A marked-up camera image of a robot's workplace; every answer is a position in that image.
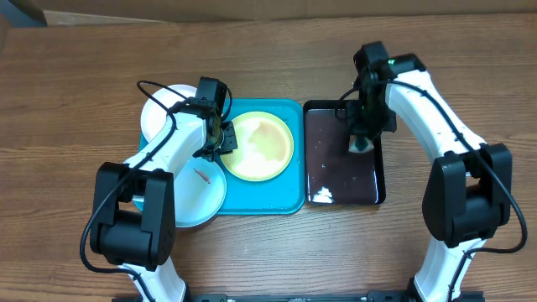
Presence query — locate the green sponge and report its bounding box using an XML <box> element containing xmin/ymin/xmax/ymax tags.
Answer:
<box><xmin>348</xmin><ymin>135</ymin><xmax>374</xmax><ymax>154</ymax></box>

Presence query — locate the yellow plate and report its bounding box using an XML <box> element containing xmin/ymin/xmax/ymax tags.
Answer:
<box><xmin>221</xmin><ymin>112</ymin><xmax>294</xmax><ymax>182</ymax></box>

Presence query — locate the pink plate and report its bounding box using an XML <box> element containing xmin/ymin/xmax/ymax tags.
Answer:
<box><xmin>140</xmin><ymin>84</ymin><xmax>197</xmax><ymax>142</ymax></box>

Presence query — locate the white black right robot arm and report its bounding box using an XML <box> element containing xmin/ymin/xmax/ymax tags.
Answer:
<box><xmin>343</xmin><ymin>50</ymin><xmax>520</xmax><ymax>301</ymax></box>

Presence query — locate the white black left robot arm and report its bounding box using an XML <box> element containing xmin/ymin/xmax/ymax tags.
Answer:
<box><xmin>80</xmin><ymin>113</ymin><xmax>237</xmax><ymax>301</ymax></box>

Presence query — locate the black water tray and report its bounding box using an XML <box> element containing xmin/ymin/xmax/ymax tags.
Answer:
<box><xmin>303</xmin><ymin>100</ymin><xmax>386</xmax><ymax>206</ymax></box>

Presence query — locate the teal plastic tray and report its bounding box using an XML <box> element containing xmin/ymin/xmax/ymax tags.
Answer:
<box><xmin>138</xmin><ymin>98</ymin><xmax>306</xmax><ymax>216</ymax></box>

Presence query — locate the light blue plate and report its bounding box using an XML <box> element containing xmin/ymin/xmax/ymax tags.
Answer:
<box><xmin>133</xmin><ymin>153</ymin><xmax>228</xmax><ymax>229</ymax></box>

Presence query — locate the cardboard backboard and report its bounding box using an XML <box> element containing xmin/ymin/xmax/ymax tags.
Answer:
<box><xmin>34</xmin><ymin>0</ymin><xmax>536</xmax><ymax>22</ymax></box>

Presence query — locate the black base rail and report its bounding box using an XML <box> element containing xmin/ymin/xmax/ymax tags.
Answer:
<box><xmin>112</xmin><ymin>289</ymin><xmax>486</xmax><ymax>302</ymax></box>

